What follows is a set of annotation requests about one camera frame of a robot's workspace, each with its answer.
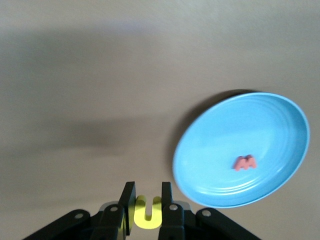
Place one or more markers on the yellow foam letter u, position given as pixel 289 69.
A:
pixel 150 223

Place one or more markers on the blue round plate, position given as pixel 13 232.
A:
pixel 240 140

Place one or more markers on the pink foam letter w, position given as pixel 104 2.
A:
pixel 246 163

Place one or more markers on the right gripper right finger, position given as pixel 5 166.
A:
pixel 167 195

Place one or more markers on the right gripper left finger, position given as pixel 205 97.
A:
pixel 128 197

